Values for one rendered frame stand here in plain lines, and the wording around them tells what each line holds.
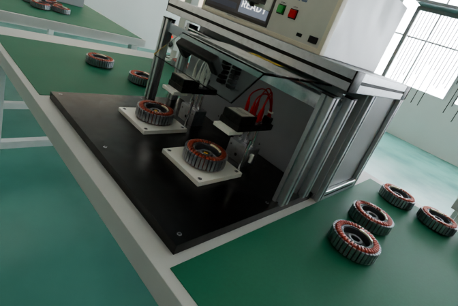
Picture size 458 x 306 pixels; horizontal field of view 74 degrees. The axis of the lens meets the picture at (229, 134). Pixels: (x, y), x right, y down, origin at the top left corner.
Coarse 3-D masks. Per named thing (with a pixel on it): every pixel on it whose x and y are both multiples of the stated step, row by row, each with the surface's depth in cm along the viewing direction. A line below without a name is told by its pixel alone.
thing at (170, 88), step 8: (176, 80) 91; (184, 80) 88; (192, 80) 91; (168, 88) 90; (176, 88) 91; (184, 88) 89; (192, 88) 92; (200, 88) 95; (192, 96) 101; (200, 104) 98
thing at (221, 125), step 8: (224, 112) 78; (232, 112) 76; (240, 112) 77; (248, 112) 80; (224, 120) 78; (232, 120) 76; (240, 120) 75; (248, 120) 77; (224, 128) 75; (232, 128) 76; (240, 128) 75; (248, 128) 78; (256, 128) 80; (264, 128) 83; (240, 136) 87; (248, 136) 86; (256, 136) 84
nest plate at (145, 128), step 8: (128, 112) 89; (128, 120) 87; (136, 120) 86; (176, 120) 96; (144, 128) 83; (152, 128) 85; (160, 128) 87; (168, 128) 89; (176, 128) 90; (184, 128) 92
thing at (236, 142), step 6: (234, 138) 87; (228, 144) 88; (234, 144) 86; (240, 144) 85; (246, 144) 86; (228, 150) 88; (234, 150) 86; (240, 150) 85; (252, 150) 84; (258, 150) 86; (234, 156) 86; (240, 156) 85; (246, 156) 84; (246, 162) 85; (252, 162) 87
